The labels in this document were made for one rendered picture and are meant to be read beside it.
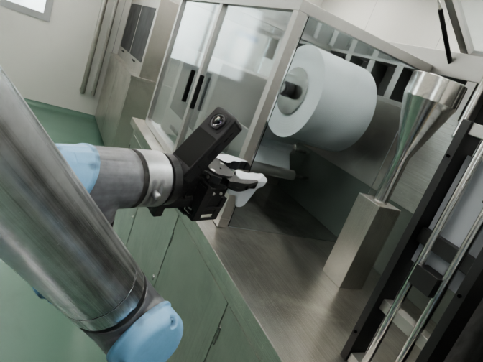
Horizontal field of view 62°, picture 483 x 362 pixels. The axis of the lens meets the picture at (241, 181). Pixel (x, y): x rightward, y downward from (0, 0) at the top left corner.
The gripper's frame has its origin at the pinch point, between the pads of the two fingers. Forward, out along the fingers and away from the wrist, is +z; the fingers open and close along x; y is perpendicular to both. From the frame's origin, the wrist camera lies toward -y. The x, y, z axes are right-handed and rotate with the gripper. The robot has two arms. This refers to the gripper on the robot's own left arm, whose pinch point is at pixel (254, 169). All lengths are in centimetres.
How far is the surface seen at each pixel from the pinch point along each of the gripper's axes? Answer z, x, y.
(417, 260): 24.9, 25.5, 2.8
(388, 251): 83, 9, 24
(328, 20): 47, -33, -30
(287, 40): 38, -36, -21
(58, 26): 179, -459, 86
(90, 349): 44, -61, 133
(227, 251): 30.6, -15.3, 36.0
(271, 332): 15.7, 12.7, 32.1
